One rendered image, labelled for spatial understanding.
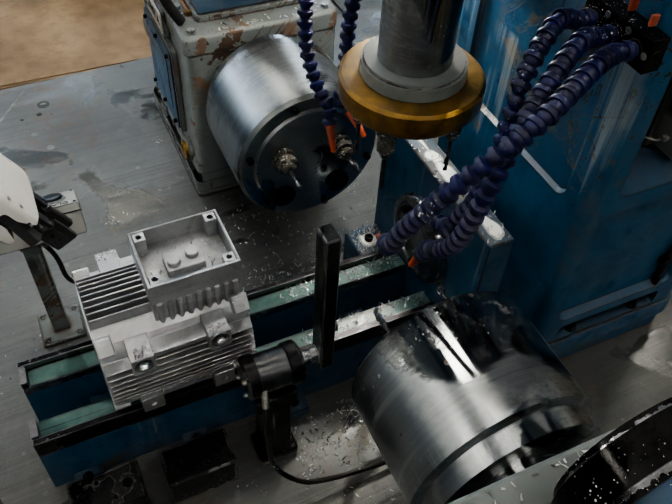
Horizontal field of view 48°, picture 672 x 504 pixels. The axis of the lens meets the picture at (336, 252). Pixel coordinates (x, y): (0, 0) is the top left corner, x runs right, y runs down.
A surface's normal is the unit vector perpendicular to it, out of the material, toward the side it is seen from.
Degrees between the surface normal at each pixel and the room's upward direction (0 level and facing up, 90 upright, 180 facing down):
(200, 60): 90
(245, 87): 36
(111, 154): 0
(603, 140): 90
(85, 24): 0
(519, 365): 9
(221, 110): 66
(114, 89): 0
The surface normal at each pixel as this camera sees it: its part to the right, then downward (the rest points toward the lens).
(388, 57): -0.73, 0.49
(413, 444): -0.78, -0.07
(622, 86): -0.91, 0.28
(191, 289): 0.43, 0.68
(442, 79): 0.04, -0.67
